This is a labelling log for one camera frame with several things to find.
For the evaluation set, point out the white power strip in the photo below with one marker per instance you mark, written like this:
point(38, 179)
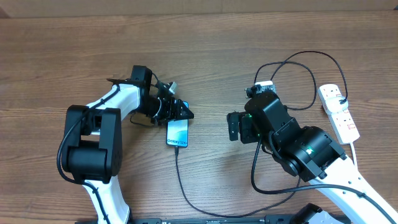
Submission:
point(342, 122)

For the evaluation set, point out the blue Galaxy smartphone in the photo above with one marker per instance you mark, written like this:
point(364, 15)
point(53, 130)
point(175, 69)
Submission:
point(177, 133)

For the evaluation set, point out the white charger plug adapter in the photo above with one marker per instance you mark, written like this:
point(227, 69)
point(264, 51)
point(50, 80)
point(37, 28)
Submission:
point(335, 104)

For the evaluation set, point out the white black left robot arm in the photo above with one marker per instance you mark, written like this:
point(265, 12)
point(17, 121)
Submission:
point(91, 151)

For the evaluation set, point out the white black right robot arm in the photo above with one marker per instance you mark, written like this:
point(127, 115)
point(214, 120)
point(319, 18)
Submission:
point(311, 154)

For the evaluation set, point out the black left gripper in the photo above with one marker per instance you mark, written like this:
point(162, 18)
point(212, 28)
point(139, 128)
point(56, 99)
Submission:
point(171, 111)

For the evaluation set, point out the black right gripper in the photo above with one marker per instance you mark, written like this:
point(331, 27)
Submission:
point(246, 137)

